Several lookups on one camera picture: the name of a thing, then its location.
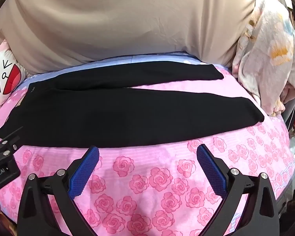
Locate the beige curtain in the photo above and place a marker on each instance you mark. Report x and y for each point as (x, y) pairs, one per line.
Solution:
(50, 35)

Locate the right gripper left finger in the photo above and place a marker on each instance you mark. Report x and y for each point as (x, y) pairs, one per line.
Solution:
(35, 214)

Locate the cat face pillow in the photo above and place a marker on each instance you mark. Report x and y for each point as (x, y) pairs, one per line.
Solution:
(12, 74)

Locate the black pants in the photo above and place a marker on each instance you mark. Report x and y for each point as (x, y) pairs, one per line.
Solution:
(114, 107)

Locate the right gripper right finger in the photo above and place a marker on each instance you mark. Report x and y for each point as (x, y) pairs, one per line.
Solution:
(260, 214)

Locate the floral blanket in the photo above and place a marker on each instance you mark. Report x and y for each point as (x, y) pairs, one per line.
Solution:
(264, 63)

